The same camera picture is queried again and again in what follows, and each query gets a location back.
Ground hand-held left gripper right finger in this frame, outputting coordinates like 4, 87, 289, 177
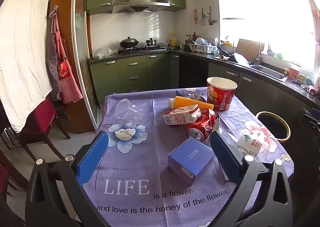
211, 132, 293, 227

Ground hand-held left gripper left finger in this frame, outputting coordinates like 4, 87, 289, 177
25, 131, 110, 227

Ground blue cardboard box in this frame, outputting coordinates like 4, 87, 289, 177
168, 137, 216, 185

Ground yellow rim trash bin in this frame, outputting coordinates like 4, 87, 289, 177
255, 111, 291, 143

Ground orange foam net sleeve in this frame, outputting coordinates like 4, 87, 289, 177
174, 95, 214, 111

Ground crushed clear water bottle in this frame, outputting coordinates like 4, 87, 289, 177
220, 127, 275, 163

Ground crushed red soda can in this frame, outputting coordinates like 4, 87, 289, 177
185, 111, 217, 142

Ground clear plastic cup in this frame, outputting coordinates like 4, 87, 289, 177
115, 98, 145, 123

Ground red paper bucket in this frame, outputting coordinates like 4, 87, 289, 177
206, 77, 238, 112

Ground crumpled milk carton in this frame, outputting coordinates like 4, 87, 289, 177
163, 106, 202, 126

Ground purple flower print tablecloth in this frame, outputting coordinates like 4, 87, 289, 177
82, 87, 293, 227

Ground red cushioned wooden chair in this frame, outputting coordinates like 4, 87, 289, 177
19, 97, 70, 160

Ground green white snack packet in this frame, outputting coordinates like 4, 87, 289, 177
191, 93, 208, 103

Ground red checked apron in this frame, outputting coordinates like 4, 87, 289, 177
51, 10, 83, 104

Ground green base cabinets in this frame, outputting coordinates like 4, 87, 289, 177
89, 52, 320, 148

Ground steel sink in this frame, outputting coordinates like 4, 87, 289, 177
250, 65, 285, 79

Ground purple checked apron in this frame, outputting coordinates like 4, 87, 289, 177
47, 30, 63, 100

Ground clear plastic bags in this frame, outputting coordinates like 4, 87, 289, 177
93, 47, 119, 59

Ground steel faucet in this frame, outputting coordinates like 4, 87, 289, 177
255, 41, 263, 66

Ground wooden cutting board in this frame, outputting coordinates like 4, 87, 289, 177
236, 39, 265, 62

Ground white dish rack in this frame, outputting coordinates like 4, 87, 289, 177
188, 38, 218, 54

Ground glass sliding door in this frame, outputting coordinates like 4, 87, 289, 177
72, 0, 100, 133

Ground black gas stove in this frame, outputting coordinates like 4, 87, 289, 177
119, 45, 167, 55

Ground black wok with lid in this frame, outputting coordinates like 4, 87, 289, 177
119, 37, 139, 49

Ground white hanging sheet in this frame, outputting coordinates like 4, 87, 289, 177
0, 0, 57, 134

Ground dark sauce bottles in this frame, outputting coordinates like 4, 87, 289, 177
185, 32, 198, 44

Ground hanging kitchen utensils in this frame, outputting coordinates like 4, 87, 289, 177
192, 6, 215, 26

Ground bright window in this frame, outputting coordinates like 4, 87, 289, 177
214, 0, 318, 70

